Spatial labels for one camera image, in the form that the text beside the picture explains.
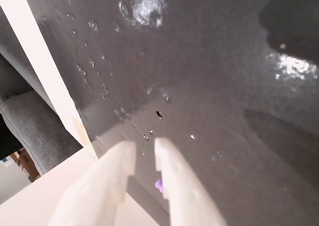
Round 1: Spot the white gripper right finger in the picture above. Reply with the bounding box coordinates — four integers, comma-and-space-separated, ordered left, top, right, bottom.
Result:
154, 137, 227, 226

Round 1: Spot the black glossy mat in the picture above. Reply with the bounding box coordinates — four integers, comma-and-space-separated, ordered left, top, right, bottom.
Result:
21, 0, 319, 226

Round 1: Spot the brown cardboard box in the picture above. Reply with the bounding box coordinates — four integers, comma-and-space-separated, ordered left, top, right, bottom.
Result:
9, 148, 42, 183

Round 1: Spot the purple pen grip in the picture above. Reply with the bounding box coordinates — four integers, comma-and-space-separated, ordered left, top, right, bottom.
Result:
154, 178, 165, 195

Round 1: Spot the grey fabric sofa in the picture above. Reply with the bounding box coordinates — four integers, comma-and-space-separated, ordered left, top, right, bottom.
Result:
0, 6, 84, 176

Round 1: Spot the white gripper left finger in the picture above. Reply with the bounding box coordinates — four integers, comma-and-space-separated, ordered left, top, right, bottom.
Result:
46, 140, 137, 226

